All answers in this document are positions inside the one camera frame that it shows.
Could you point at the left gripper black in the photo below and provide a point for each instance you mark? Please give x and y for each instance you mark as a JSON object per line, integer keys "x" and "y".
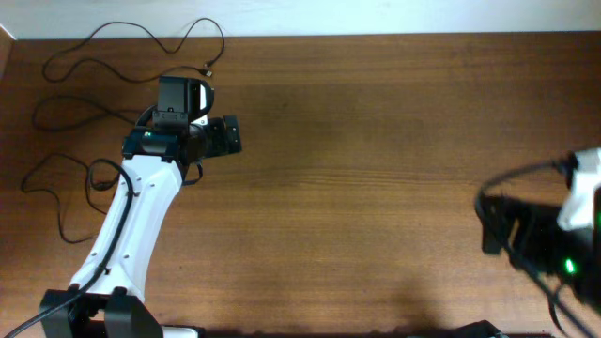
{"x": 221, "y": 146}

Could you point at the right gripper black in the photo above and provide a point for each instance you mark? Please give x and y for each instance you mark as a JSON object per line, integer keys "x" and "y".
{"x": 531, "y": 216}

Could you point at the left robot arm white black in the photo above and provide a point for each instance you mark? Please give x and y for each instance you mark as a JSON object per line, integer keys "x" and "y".
{"x": 105, "y": 297}

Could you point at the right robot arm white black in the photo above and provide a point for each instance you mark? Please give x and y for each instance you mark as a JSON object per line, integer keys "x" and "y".
{"x": 585, "y": 285}

